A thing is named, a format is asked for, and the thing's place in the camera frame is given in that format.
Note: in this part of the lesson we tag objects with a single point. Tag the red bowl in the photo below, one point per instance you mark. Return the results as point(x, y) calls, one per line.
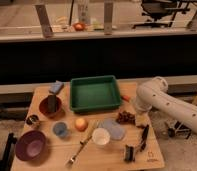
point(43, 107)

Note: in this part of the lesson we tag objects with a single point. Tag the blue plastic cup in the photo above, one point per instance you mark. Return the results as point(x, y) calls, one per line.
point(60, 129)

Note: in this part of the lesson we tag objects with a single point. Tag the red apple on shelf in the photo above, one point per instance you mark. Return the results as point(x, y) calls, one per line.
point(79, 26)

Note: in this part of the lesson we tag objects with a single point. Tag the dark red grape bunch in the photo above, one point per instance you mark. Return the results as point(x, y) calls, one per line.
point(125, 117)

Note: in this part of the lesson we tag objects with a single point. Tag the blue sponge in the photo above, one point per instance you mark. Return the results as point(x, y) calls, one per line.
point(56, 87)

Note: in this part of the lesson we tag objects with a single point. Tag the black clamp stand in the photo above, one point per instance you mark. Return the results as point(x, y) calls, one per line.
point(178, 128)

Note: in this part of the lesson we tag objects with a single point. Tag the yellow red apple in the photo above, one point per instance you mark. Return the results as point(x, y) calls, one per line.
point(81, 124)

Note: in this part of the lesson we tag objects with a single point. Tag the green plastic tray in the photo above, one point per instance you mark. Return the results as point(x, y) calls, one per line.
point(90, 94)

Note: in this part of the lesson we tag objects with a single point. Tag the small metal tin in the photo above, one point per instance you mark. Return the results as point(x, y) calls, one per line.
point(33, 121)

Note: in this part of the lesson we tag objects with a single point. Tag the purple bowl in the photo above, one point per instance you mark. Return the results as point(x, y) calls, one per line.
point(30, 145)

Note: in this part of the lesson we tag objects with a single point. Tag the black marker pen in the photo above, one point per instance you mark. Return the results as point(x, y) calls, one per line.
point(144, 138)

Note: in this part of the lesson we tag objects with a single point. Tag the white cup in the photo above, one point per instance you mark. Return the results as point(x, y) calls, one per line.
point(101, 137)

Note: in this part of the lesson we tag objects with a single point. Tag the orange carrot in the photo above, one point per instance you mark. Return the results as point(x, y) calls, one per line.
point(125, 97)

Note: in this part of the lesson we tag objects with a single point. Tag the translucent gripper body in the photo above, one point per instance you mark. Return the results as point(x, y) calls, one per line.
point(141, 119)

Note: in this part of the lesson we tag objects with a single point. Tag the dark block in bowl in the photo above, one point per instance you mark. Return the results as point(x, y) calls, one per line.
point(52, 104)

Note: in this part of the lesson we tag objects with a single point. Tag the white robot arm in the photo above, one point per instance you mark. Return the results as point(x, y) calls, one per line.
point(153, 93)

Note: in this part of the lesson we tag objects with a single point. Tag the black office chair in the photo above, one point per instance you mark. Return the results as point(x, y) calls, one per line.
point(162, 13)

